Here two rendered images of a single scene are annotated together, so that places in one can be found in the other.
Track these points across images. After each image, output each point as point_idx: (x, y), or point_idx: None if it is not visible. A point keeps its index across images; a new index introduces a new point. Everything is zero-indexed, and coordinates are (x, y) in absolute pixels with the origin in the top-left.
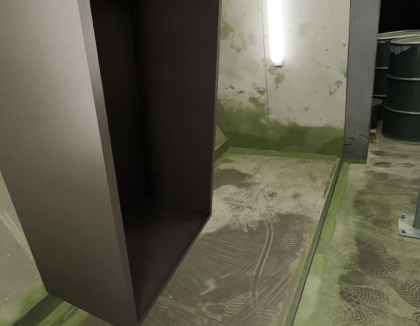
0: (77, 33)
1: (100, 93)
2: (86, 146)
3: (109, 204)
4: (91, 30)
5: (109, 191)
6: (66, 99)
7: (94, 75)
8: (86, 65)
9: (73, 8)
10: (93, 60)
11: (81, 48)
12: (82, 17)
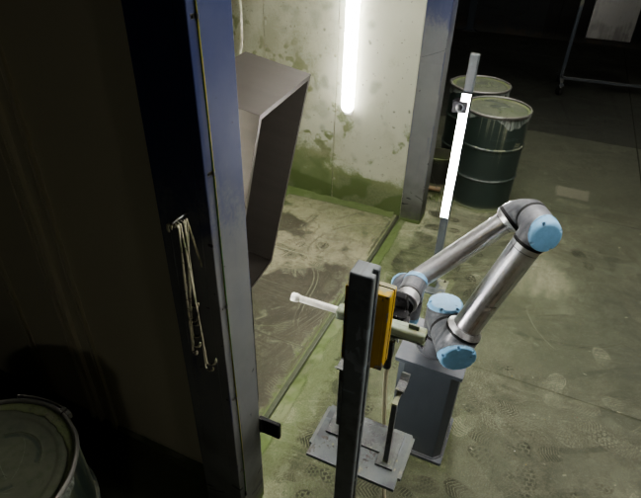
0: (245, 195)
1: (246, 211)
2: None
3: None
4: (249, 193)
5: None
6: None
7: (246, 207)
8: (245, 204)
9: (246, 188)
10: (247, 202)
11: (245, 199)
12: (248, 191)
